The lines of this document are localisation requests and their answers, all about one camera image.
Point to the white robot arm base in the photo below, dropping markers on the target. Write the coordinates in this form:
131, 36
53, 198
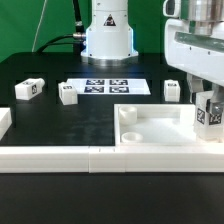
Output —
109, 38

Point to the white fence wall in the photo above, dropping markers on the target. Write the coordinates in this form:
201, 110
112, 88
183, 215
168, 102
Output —
112, 159
5, 121

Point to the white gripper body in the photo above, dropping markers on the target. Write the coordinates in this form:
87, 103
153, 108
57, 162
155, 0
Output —
194, 37

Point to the white front fence wall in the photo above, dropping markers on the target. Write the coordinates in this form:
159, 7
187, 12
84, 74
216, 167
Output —
112, 159

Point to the white square tabletop part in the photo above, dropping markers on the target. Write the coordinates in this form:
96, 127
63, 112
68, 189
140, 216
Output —
156, 124

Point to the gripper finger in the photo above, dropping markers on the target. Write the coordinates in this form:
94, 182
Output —
195, 85
216, 102

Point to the white marker tag sheet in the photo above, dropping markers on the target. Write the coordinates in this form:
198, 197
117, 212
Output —
110, 86

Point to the white left fence wall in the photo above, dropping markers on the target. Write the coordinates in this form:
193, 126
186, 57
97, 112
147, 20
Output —
5, 121

